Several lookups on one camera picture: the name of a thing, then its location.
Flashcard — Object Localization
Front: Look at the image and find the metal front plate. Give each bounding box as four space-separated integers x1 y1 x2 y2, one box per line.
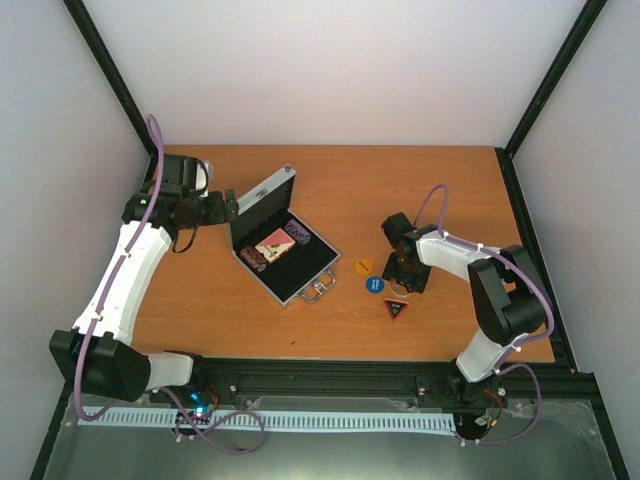
34 398 627 479

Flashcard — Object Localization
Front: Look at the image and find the black red triangular button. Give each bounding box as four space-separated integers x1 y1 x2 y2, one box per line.
383 298 409 321

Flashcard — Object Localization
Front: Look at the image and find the purple poker chip stack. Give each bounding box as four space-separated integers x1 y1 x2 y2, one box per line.
284 219 312 245

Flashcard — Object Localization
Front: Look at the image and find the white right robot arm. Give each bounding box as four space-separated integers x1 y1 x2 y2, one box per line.
381 213 554 405

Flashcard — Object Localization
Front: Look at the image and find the orange round dealer button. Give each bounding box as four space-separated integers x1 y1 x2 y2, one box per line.
354 258 374 276

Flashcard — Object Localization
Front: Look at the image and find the clear round plastic disc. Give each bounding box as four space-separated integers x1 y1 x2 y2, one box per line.
389 283 409 298

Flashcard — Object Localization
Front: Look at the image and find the green lit circuit board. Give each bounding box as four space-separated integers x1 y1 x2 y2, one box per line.
187 385 219 427

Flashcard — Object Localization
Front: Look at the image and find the right black frame post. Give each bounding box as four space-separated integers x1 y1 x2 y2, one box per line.
504 0 608 160

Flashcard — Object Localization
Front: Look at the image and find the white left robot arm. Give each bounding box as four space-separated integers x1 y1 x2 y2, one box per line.
49 190 238 403

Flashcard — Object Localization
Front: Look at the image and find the aluminium poker case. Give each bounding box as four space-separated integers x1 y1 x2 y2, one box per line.
230 165 340 307

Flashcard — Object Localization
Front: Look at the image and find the blue round blind button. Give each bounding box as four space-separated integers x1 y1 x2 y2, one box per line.
365 275 386 294

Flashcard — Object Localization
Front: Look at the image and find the left black frame post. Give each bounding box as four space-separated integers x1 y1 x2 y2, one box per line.
63 0 156 156

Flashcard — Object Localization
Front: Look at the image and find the white slotted cable duct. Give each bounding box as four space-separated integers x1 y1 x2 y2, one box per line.
91 407 456 436

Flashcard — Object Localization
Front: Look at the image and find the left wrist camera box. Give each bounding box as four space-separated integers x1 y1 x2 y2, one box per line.
159 154 213 199

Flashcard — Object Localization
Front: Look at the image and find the playing card deck box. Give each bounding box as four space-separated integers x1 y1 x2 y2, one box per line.
255 228 296 263

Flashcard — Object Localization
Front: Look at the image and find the right black side rail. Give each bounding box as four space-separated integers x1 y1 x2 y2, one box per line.
495 147 577 370

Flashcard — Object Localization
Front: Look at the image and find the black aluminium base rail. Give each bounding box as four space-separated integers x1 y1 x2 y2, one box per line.
171 357 599 413

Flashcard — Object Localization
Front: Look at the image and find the black frame post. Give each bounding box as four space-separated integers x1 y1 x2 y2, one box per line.
63 0 156 156
504 0 608 160

